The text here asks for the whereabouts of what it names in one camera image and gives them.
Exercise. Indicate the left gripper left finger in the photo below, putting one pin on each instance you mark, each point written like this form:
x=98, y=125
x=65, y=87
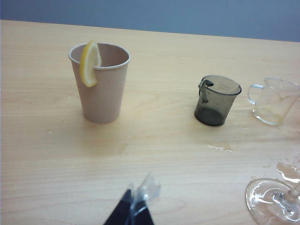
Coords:
x=122, y=211

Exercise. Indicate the yellow lemon slice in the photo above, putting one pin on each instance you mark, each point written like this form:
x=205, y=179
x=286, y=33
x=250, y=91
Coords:
x=89, y=68

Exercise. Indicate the beige paper cup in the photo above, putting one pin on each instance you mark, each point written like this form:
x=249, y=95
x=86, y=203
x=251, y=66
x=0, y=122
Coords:
x=103, y=98

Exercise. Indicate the smoky grey measuring cup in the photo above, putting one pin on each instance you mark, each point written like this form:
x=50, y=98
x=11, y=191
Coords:
x=213, y=105

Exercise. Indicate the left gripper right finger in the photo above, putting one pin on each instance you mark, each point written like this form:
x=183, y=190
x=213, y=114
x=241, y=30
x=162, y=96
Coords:
x=143, y=211

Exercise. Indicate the wine glass with orange drink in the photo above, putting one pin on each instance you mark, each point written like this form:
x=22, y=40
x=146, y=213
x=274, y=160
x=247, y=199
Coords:
x=262, y=194

